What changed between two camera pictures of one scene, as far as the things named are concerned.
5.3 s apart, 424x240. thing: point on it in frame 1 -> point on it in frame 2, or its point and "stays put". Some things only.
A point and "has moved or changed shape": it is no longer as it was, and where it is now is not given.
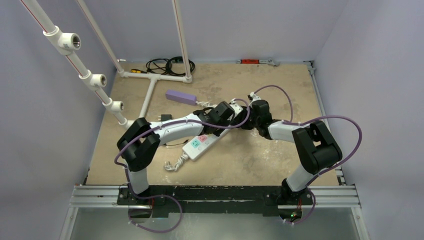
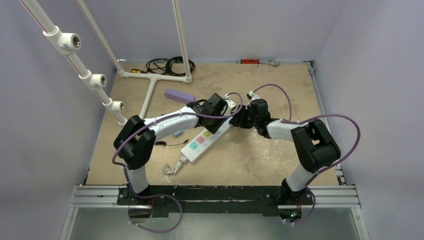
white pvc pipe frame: [146, 76] stays put
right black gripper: [251, 118] stays put
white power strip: [201, 144] stays put
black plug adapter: [165, 117] has moved or changed shape
